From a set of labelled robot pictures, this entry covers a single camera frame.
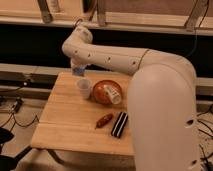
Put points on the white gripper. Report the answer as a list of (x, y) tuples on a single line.
[(77, 64)]

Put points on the white bottle in bowl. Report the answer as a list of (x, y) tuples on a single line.
[(113, 94)]

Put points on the orange-brown bowl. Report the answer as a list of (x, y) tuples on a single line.
[(100, 95)]

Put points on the red-brown sausage toy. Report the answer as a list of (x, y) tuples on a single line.
[(104, 120)]

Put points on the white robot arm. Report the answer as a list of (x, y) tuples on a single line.
[(161, 100)]

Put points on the wooden table board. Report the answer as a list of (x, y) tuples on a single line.
[(68, 122)]

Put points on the black object lower left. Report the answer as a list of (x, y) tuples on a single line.
[(10, 160)]

